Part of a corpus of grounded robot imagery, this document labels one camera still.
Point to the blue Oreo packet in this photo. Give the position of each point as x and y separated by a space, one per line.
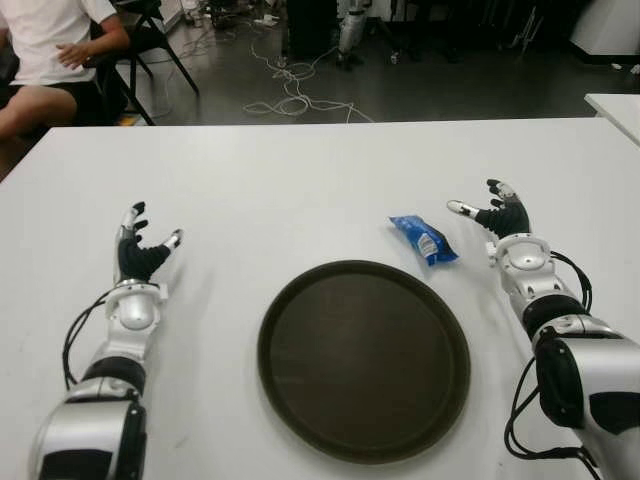
422 240

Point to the round dark brown tray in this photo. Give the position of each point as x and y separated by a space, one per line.
365 355

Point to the white side table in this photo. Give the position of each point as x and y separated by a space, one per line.
617 112

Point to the silver humanoid robot leg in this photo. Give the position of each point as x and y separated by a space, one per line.
350 30

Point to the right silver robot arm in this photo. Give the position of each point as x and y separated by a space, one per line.
590 365

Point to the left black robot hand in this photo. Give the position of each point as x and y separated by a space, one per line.
132 257

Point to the white cabinet with black base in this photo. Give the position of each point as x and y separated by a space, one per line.
607 25

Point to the seated person in white shirt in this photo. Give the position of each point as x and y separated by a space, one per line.
45 45

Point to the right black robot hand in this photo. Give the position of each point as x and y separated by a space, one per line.
507 217

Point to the black folding chair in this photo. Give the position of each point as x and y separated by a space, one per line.
150 40

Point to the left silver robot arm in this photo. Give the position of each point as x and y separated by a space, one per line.
90 425

